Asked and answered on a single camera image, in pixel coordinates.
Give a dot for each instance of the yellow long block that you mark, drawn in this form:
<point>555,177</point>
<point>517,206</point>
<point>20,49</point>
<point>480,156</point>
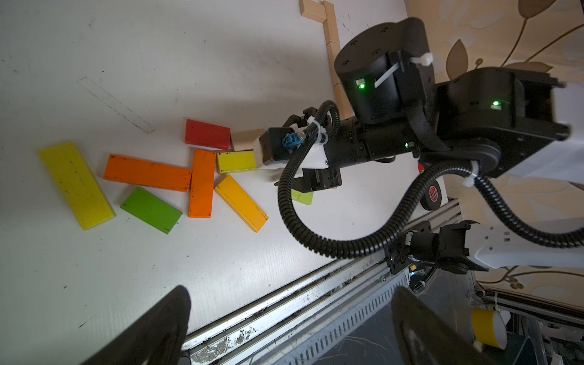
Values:
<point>77,184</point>

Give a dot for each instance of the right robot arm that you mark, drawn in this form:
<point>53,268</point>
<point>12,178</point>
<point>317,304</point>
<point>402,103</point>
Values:
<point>477,126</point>

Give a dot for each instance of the orange long block flat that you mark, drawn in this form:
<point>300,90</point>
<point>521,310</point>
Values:
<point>134,171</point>

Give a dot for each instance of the yellow-green long block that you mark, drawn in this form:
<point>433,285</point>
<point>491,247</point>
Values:
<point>235,162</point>

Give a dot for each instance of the black tape roll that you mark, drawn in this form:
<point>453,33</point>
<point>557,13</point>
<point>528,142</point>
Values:
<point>432,197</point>

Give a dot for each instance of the light green small block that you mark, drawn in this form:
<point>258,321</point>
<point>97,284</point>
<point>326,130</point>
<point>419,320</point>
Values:
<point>303,198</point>

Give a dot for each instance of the wood long block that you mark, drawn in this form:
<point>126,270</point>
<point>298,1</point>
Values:
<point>333,50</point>
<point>330,26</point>

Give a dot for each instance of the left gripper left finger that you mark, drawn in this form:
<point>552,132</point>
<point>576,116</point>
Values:
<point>156,337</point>

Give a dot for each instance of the wood small block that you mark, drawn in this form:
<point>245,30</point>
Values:
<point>313,10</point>

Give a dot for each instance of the amber yellow block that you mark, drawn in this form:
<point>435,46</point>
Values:
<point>238,199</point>

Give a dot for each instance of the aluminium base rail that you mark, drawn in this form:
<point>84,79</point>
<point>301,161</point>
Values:
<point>262,331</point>

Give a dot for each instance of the wood long block vertical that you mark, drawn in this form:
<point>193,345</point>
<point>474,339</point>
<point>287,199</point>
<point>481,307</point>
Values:
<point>342,102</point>

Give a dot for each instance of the dark green block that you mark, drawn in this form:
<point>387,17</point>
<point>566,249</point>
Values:
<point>151,210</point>

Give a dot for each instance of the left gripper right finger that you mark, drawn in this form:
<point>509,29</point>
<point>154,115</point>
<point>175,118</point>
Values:
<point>423,338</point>

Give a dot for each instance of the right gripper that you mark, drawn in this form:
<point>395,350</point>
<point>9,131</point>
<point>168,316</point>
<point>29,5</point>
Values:
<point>358,143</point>

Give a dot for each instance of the wood block beside red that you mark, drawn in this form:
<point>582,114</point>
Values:
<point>244,140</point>

